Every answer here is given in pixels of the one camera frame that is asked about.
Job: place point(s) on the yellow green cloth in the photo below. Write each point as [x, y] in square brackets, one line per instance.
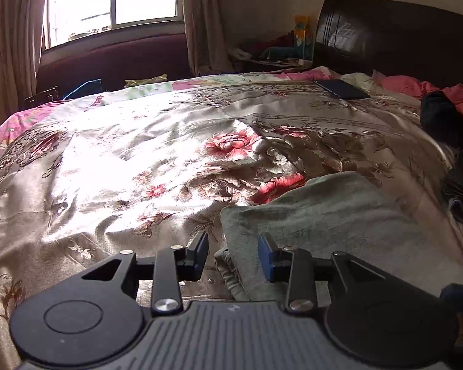
[128, 83]

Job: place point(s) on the maroon window bench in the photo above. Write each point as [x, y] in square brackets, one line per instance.
[113, 65]

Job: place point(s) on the olive green pants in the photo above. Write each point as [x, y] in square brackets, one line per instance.
[340, 212]

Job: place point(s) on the pink red clothes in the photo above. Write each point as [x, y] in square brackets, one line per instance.
[418, 89]

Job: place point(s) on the floral satin bedspread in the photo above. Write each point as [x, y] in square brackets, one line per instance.
[144, 173]

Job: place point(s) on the window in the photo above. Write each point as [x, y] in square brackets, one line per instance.
[69, 20]

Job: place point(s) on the beige curtain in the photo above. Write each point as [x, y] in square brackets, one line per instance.
[206, 44]
[21, 26]

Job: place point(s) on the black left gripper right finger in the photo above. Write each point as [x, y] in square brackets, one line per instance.
[301, 271]

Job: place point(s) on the right beige curtain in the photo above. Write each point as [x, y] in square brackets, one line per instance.
[206, 44]

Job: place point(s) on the dark wooden headboard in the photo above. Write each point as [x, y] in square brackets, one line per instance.
[392, 38]

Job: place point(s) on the black smartphone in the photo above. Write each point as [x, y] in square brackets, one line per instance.
[341, 89]

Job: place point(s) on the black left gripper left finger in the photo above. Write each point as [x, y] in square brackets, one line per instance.
[166, 270]

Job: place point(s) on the yellow box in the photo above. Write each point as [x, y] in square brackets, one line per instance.
[302, 35]

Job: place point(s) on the left beige curtain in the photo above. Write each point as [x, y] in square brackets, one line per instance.
[21, 26]

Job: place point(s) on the cluttered nightstand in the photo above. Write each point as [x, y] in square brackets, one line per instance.
[286, 52]

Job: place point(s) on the black garment pile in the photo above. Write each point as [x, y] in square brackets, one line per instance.
[441, 119]

